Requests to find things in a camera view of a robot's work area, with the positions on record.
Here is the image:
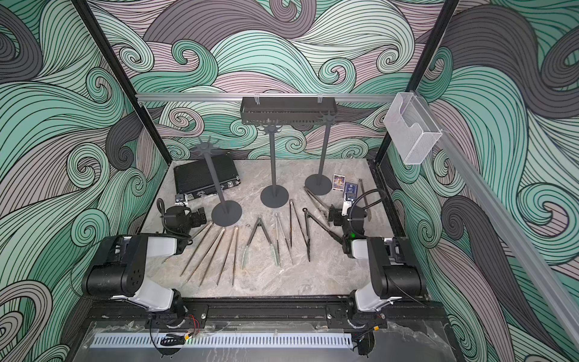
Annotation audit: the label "long steel tweezers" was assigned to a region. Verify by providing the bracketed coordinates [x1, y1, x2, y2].
[179, 221, 214, 278]
[216, 225, 240, 287]
[185, 227, 226, 285]

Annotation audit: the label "white slotted cable duct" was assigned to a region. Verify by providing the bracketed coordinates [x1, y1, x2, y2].
[89, 333, 354, 349]

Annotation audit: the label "middle grey utensil stand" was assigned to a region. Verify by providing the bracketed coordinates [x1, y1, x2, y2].
[260, 125, 289, 208]

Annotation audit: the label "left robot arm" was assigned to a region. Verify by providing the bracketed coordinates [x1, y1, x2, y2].
[81, 205, 207, 319]

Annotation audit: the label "black locking tongs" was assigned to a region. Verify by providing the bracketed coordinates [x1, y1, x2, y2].
[302, 208, 342, 261]

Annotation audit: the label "blue playing card box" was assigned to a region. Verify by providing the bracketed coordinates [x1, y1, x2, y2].
[344, 182, 358, 202]

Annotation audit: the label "right grey utensil stand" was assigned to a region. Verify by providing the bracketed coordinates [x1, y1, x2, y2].
[305, 113, 336, 195]

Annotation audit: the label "dark slim steel tongs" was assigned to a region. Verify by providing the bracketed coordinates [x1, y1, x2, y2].
[289, 199, 308, 247]

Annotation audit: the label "slim silver tweezer tongs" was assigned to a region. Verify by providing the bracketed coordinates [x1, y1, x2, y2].
[274, 213, 294, 264]

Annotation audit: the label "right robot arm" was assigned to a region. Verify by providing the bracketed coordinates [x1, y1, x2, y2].
[327, 206, 426, 320]

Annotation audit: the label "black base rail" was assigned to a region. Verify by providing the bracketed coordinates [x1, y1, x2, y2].
[87, 295, 446, 330]

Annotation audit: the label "grey utensil stand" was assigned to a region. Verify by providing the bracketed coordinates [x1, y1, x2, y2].
[191, 136, 243, 227]
[305, 113, 336, 195]
[260, 125, 289, 208]

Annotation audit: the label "aluminium wall rail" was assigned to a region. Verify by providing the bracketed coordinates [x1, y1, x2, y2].
[136, 92, 396, 103]
[419, 100, 578, 346]

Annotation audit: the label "clear acrylic wall box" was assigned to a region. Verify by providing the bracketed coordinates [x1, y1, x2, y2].
[384, 92, 442, 165]

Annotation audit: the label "aluminium wall rail back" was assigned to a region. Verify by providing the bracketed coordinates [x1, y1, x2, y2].
[136, 92, 396, 103]

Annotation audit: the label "aluminium wall rail right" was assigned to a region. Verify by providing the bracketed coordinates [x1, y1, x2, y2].
[419, 100, 578, 346]

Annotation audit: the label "left grey utensil stand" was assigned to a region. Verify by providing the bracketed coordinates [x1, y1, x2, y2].
[191, 136, 243, 227]

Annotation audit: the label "black aluminium case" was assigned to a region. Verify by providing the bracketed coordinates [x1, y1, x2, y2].
[173, 154, 241, 199]

